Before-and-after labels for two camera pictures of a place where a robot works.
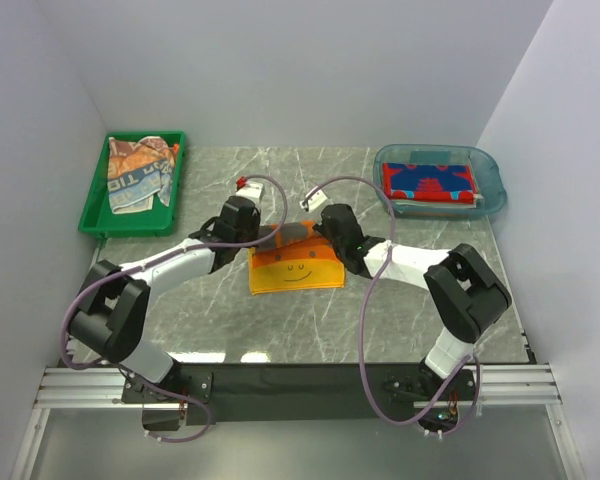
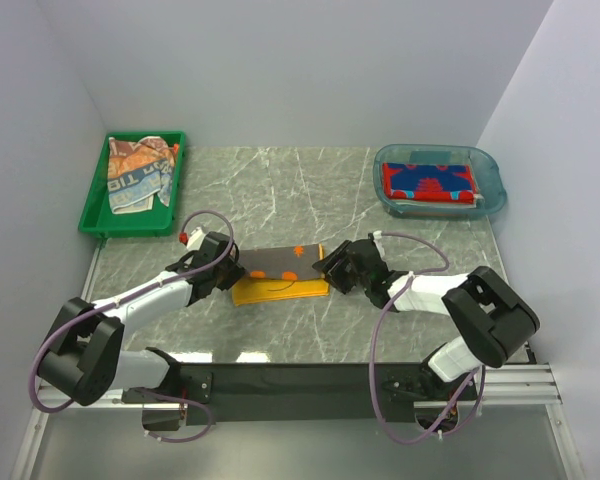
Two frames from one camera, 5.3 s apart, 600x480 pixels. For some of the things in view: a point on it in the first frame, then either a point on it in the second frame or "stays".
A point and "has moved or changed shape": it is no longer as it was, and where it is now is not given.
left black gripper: [254, 221] -> [235, 273]
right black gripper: [322, 228] -> [336, 275]
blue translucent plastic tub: [436, 181] stays
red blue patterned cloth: [429, 182] stays
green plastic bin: [98, 217] stays
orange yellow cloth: [299, 257] has moved or changed shape
